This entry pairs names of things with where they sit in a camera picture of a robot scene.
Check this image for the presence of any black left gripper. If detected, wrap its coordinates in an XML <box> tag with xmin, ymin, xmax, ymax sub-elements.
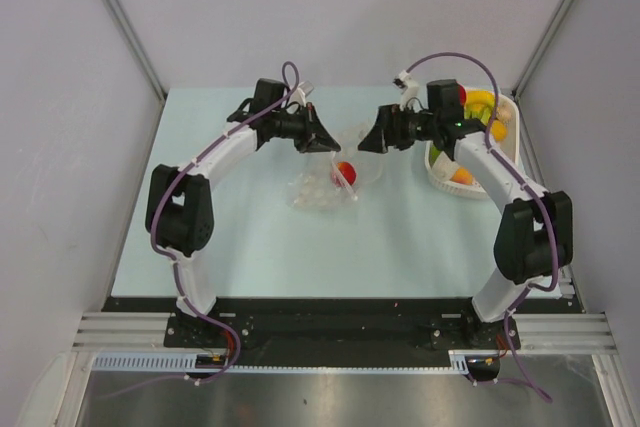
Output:
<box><xmin>270</xmin><ymin>103</ymin><xmax>340</xmax><ymax>154</ymax></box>

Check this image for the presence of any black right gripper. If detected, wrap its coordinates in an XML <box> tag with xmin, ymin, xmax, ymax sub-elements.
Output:
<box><xmin>360</xmin><ymin>103</ymin><xmax>441</xmax><ymax>153</ymax></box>

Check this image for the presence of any red apple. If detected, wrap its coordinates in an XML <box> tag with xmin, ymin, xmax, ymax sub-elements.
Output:
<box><xmin>332</xmin><ymin>162</ymin><xmax>357</xmax><ymax>186</ymax></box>

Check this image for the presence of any clear dotted zip top bag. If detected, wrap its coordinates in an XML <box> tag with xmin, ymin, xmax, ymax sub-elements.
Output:
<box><xmin>287</xmin><ymin>122</ymin><xmax>385</xmax><ymax>211</ymax></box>

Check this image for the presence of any green apple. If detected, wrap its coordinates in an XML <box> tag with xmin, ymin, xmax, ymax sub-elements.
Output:
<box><xmin>429</xmin><ymin>145</ymin><xmax>441</xmax><ymax>163</ymax></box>

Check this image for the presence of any orange yellow peach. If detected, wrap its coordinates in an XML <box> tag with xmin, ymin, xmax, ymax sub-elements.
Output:
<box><xmin>450</xmin><ymin>167</ymin><xmax>474</xmax><ymax>186</ymax></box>

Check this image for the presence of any red tomato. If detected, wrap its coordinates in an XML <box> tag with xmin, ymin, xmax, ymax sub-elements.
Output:
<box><xmin>458</xmin><ymin>85</ymin><xmax>467</xmax><ymax>105</ymax></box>

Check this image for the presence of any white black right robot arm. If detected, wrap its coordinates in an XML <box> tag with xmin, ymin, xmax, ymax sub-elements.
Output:
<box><xmin>358</xmin><ymin>71</ymin><xmax>573</xmax><ymax>348</ymax></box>

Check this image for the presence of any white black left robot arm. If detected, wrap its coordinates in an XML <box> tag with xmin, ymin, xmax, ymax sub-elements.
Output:
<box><xmin>145</xmin><ymin>78</ymin><xmax>341</xmax><ymax>347</ymax></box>

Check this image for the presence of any pale green celery bunch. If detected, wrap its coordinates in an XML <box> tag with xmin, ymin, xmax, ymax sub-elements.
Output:
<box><xmin>430</xmin><ymin>152</ymin><xmax>458</xmax><ymax>181</ymax></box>

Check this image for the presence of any yellow banana bunch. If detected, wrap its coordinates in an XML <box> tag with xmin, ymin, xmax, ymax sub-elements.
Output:
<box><xmin>464</xmin><ymin>90</ymin><xmax>496</xmax><ymax>125</ymax></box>

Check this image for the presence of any white perforated plastic basket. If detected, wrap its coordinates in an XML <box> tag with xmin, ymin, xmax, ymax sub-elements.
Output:
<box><xmin>425</xmin><ymin>94</ymin><xmax>520</xmax><ymax>204</ymax></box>

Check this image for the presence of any garlic bulb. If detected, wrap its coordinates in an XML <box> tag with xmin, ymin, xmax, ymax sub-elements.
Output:
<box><xmin>496</xmin><ymin>100</ymin><xmax>513</xmax><ymax>125</ymax></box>

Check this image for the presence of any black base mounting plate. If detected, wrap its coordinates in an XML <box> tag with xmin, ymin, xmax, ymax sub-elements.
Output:
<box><xmin>102</xmin><ymin>297</ymin><xmax>582</xmax><ymax>368</ymax></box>

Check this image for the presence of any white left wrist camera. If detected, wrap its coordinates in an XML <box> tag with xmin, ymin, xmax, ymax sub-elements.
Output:
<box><xmin>290</xmin><ymin>81</ymin><xmax>314</xmax><ymax>106</ymax></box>

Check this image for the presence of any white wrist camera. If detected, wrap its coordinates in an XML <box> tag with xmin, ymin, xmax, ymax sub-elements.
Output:
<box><xmin>290</xmin><ymin>81</ymin><xmax>314</xmax><ymax>106</ymax></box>
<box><xmin>393</xmin><ymin>70</ymin><xmax>420</xmax><ymax>110</ymax></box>

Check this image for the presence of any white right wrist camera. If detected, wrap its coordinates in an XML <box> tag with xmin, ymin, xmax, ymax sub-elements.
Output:
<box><xmin>393</xmin><ymin>70</ymin><xmax>420</xmax><ymax>110</ymax></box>

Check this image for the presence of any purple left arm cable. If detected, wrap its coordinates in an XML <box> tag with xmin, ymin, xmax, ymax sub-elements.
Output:
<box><xmin>99</xmin><ymin>60</ymin><xmax>301</xmax><ymax>388</ymax></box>

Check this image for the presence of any left aluminium corner post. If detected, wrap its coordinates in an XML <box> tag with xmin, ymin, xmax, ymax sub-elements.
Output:
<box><xmin>74</xmin><ymin>0</ymin><xmax>167</xmax><ymax>101</ymax></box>

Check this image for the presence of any aluminium corner post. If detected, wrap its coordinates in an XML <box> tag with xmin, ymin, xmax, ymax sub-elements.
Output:
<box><xmin>512</xmin><ymin>0</ymin><xmax>606</xmax><ymax>98</ymax></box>
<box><xmin>74</xmin><ymin>0</ymin><xmax>167</xmax><ymax>101</ymax></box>

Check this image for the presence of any aluminium frame rail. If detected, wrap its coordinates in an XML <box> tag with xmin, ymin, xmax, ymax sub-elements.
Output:
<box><xmin>72</xmin><ymin>312</ymin><xmax>618</xmax><ymax>355</ymax></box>

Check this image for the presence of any right aluminium corner post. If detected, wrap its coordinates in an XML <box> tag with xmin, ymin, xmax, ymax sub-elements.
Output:
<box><xmin>512</xmin><ymin>0</ymin><xmax>606</xmax><ymax>98</ymax></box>

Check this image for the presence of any white slotted cable duct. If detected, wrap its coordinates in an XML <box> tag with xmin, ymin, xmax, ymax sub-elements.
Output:
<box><xmin>92</xmin><ymin>352</ymin><xmax>469</xmax><ymax>375</ymax></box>

